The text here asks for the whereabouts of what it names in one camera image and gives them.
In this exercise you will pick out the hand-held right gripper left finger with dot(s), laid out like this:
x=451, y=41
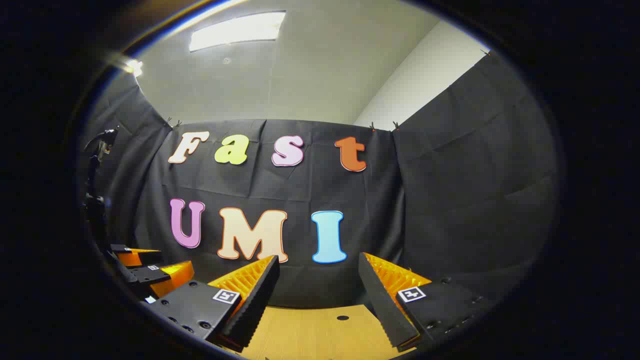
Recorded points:
x=255, y=305

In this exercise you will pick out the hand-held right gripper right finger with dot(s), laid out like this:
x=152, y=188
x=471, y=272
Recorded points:
x=382, y=305

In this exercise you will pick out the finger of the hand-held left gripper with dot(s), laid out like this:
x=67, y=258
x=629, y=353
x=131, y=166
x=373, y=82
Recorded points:
x=172, y=275
x=131, y=259

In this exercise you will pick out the small ceiling light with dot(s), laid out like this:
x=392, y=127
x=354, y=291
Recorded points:
x=134, y=66

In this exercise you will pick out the black backdrop cloth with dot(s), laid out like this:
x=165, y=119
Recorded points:
x=450, y=200

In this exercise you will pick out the long ceiling light panel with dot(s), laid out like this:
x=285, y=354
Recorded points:
x=235, y=31

